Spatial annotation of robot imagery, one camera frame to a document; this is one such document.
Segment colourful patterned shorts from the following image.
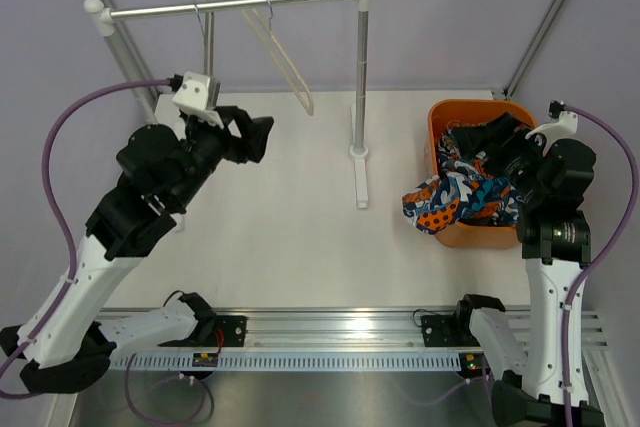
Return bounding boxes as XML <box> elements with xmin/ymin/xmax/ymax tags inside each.
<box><xmin>401</xmin><ymin>123</ymin><xmax>520</xmax><ymax>235</ymax></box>

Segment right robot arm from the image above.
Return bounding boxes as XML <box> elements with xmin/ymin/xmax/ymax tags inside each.
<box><xmin>451</xmin><ymin>113</ymin><xmax>605</xmax><ymax>426</ymax></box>

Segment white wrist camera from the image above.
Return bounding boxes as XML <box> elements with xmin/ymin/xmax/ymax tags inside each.
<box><xmin>525</xmin><ymin>100</ymin><xmax>578</xmax><ymax>153</ymax></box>
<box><xmin>172</xmin><ymin>71</ymin><xmax>224</xmax><ymax>128</ymax></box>

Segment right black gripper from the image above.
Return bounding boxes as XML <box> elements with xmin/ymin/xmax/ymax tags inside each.
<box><xmin>453</xmin><ymin>113</ymin><xmax>553</xmax><ymax>206</ymax></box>

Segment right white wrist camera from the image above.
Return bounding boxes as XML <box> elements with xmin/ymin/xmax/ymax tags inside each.
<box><xmin>525</xmin><ymin>100</ymin><xmax>578</xmax><ymax>153</ymax></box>

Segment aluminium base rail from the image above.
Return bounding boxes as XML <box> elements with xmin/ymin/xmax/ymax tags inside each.
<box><xmin>97</xmin><ymin>307</ymin><xmax>608</xmax><ymax>352</ymax></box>

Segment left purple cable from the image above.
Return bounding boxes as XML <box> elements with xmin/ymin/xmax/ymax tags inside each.
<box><xmin>0</xmin><ymin>77</ymin><xmax>176</xmax><ymax>398</ymax></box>

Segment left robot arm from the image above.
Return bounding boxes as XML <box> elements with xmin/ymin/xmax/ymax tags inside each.
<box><xmin>1</xmin><ymin>106</ymin><xmax>274</xmax><ymax>398</ymax></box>

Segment orange plastic basket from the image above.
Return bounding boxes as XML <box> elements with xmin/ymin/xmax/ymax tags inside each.
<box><xmin>424</xmin><ymin>99</ymin><xmax>536</xmax><ymax>250</ymax></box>

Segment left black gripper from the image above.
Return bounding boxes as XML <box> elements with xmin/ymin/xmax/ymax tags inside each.
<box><xmin>168</xmin><ymin>105</ymin><xmax>272</xmax><ymax>210</ymax></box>

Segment white slotted cable duct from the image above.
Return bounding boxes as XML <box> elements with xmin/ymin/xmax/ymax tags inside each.
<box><xmin>112</xmin><ymin>350</ymin><xmax>461</xmax><ymax>372</ymax></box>

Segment silver clothes rack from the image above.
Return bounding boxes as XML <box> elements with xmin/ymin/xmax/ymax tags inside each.
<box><xmin>84</xmin><ymin>0</ymin><xmax>371</xmax><ymax>209</ymax></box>

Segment cream clothes hanger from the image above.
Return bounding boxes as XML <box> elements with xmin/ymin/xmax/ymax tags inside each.
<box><xmin>241</xmin><ymin>2</ymin><xmax>315</xmax><ymax>117</ymax></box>

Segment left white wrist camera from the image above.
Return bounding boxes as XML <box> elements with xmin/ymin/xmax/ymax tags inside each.
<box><xmin>172</xmin><ymin>71</ymin><xmax>224</xmax><ymax>128</ymax></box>

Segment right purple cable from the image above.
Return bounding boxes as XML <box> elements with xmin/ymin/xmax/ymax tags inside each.
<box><xmin>557</xmin><ymin>104</ymin><xmax>640</xmax><ymax>427</ymax></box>

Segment grey clothes hanger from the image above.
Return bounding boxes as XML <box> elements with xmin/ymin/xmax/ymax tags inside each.
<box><xmin>195</xmin><ymin>7</ymin><xmax>215</xmax><ymax>77</ymax></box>

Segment purple cable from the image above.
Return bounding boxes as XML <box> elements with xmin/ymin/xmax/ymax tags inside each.
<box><xmin>0</xmin><ymin>77</ymin><xmax>176</xmax><ymax>398</ymax></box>
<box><xmin>557</xmin><ymin>104</ymin><xmax>640</xmax><ymax>427</ymax></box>

